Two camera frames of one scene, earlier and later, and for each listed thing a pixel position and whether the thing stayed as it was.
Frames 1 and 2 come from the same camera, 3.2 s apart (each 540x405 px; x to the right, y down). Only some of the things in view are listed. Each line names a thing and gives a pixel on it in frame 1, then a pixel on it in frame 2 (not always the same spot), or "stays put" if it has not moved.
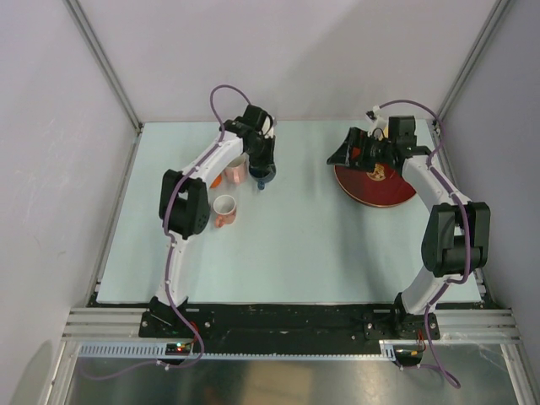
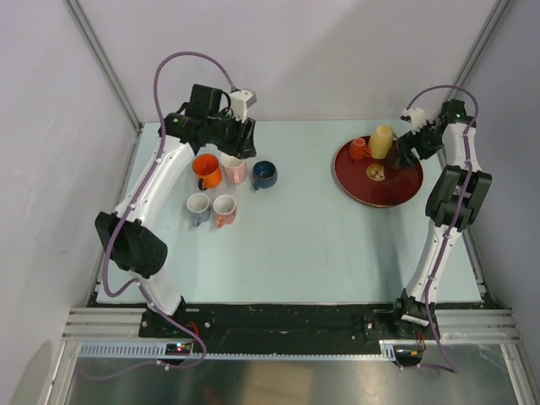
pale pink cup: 237,172 stays put
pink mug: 224,207 stays put
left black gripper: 269,157 to 241,148
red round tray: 380,186 stays put
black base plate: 192,327 stays put
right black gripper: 355,138 to 409,141
